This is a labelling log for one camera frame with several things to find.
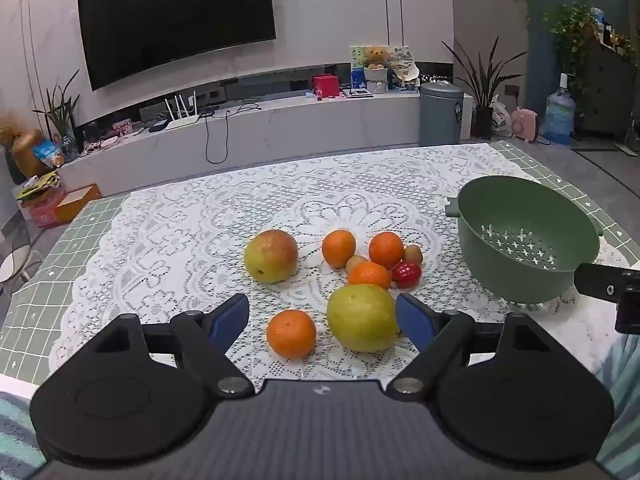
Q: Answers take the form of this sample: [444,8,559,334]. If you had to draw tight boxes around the yellow-green pear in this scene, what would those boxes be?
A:
[326,284,399,353]

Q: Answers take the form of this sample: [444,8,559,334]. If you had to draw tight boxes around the orange mandarin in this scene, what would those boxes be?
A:
[347,261,392,290]
[266,310,317,360]

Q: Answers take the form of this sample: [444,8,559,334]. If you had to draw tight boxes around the green colander bowl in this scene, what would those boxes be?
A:
[445,176,603,304]

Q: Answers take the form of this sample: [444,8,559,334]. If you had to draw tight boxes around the red-green apple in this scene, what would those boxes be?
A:
[244,230,298,284]

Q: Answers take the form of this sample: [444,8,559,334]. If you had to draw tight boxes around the red tomato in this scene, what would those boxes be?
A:
[392,261,422,289]

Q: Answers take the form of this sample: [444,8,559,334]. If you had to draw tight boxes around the right brown kiwi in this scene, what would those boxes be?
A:
[404,244,423,266]

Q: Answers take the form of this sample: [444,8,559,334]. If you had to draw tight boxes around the brown kiwi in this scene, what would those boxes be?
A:
[345,255,368,273]
[404,244,423,266]

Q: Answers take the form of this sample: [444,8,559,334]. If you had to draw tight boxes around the right back orange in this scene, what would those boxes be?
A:
[368,232,405,270]

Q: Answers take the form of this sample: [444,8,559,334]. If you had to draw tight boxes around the orange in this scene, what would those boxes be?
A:
[368,232,405,270]
[321,230,357,269]

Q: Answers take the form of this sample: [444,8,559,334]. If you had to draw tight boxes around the left brown kiwi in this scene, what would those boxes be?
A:
[345,255,368,273]

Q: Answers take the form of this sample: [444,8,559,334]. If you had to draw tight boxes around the left back orange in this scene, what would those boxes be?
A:
[321,230,357,269]

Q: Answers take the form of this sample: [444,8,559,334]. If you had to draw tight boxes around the white lace tablecloth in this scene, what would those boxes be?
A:
[48,143,632,391]

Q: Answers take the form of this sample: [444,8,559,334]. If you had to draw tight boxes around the blue water jug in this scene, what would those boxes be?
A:
[544,73,576,145]

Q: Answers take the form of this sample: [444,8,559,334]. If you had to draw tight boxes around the pink piggy heater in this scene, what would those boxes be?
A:
[511,107,538,142]

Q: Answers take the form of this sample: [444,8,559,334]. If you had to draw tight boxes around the orange cardboard box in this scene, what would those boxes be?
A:
[55,183,102,224]

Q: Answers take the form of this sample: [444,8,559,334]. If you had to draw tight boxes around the white plastic bag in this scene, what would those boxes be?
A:
[490,94,513,138]

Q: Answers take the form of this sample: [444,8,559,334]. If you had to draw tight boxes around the dark drawer cabinet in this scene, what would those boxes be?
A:
[578,41,637,141]

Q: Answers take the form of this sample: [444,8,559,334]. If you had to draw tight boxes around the white tv cabinet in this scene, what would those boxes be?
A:
[56,90,474,198]

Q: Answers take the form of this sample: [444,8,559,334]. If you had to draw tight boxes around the white wifi router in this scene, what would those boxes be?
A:
[165,92,200,130]

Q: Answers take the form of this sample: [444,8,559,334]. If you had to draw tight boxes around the grey trash bin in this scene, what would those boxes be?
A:
[418,80,463,146]

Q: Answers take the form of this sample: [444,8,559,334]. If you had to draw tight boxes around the potted long-leaf plant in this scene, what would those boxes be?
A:
[442,36,526,140]

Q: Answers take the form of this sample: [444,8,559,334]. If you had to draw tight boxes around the trailing green plant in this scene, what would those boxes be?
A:
[544,2,597,99]

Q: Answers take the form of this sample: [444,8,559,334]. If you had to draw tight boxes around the golden vase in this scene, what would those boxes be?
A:
[11,129,49,178]

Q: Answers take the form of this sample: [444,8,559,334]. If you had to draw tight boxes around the left potted plant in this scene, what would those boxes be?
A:
[35,70,79,162]

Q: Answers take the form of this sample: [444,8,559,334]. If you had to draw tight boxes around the red box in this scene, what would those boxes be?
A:
[312,74,341,99]

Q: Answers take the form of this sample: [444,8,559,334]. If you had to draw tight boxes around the teddy bear toy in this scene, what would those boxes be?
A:
[363,46,388,70]

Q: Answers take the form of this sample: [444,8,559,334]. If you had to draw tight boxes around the black power cable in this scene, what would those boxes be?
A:
[195,96,264,165]

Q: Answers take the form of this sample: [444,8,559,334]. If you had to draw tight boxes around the black wall television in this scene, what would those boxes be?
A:
[78,0,276,90]

